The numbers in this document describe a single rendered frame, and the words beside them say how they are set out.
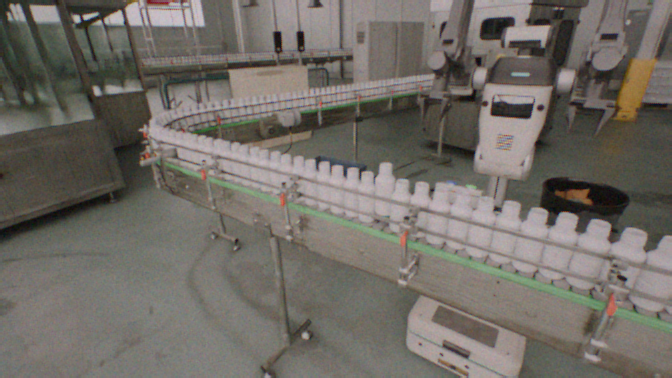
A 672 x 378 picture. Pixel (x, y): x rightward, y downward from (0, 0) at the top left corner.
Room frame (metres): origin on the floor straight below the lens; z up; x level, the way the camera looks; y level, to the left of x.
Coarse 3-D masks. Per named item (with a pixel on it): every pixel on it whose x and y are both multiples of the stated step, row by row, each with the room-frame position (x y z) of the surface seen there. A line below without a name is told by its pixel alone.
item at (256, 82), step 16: (240, 80) 5.02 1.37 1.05; (256, 80) 4.99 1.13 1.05; (272, 80) 5.14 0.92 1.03; (288, 80) 5.31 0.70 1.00; (304, 80) 5.49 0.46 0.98; (240, 96) 5.10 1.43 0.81; (256, 96) 4.97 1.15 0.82; (272, 96) 5.13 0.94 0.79; (256, 144) 4.91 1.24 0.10; (272, 144) 5.08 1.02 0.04
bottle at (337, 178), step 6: (336, 168) 0.98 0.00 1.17; (342, 168) 0.99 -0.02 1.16; (336, 174) 0.98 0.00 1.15; (342, 174) 0.99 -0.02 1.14; (330, 180) 0.99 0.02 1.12; (336, 180) 0.98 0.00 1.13; (342, 180) 0.98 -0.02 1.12; (342, 186) 0.97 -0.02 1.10; (330, 192) 0.98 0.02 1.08; (336, 192) 0.97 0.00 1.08; (342, 192) 0.97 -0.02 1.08; (330, 198) 0.99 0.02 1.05; (336, 198) 0.97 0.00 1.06; (342, 198) 0.97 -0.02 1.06; (342, 204) 0.97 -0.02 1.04; (336, 210) 0.97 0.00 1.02; (342, 210) 0.97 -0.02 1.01
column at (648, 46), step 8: (656, 0) 6.25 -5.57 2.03; (664, 0) 6.26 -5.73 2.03; (656, 8) 6.30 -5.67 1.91; (664, 8) 6.24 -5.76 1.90; (648, 16) 6.43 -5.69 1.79; (656, 16) 6.28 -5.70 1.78; (664, 16) 6.22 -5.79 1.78; (648, 24) 6.25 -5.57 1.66; (656, 24) 6.26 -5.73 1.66; (664, 24) 6.14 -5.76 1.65; (648, 32) 6.30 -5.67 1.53; (656, 32) 6.24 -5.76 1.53; (648, 40) 6.28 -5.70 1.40; (656, 40) 6.22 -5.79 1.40; (640, 48) 6.24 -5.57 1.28; (648, 48) 6.26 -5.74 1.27; (656, 48) 6.11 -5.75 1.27; (640, 56) 6.30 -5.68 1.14; (648, 56) 6.24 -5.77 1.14
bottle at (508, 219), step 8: (504, 208) 0.70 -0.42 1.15; (512, 208) 0.69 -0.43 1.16; (520, 208) 0.69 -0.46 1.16; (504, 216) 0.70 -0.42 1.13; (512, 216) 0.68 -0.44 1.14; (496, 224) 0.70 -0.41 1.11; (504, 224) 0.68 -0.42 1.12; (512, 224) 0.68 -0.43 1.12; (520, 224) 0.68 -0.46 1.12; (496, 232) 0.70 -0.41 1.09; (496, 240) 0.69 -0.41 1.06; (504, 240) 0.68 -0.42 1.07; (512, 240) 0.67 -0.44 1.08; (496, 248) 0.69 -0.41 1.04; (504, 248) 0.68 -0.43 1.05; (512, 248) 0.68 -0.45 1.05; (496, 256) 0.68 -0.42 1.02
